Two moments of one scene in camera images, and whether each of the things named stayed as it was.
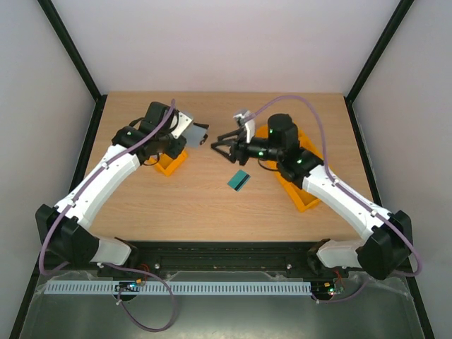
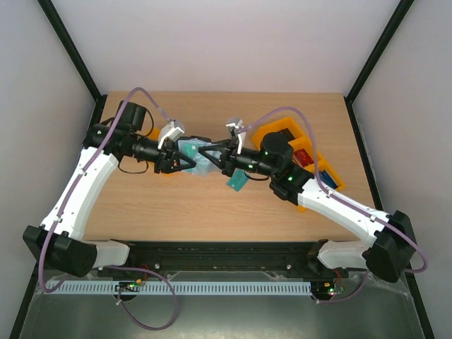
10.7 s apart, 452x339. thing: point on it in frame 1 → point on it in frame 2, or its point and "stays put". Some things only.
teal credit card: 239,180 stays put
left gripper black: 174,152 → 167,157
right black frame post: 381,40 stays put
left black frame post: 76,60 stays put
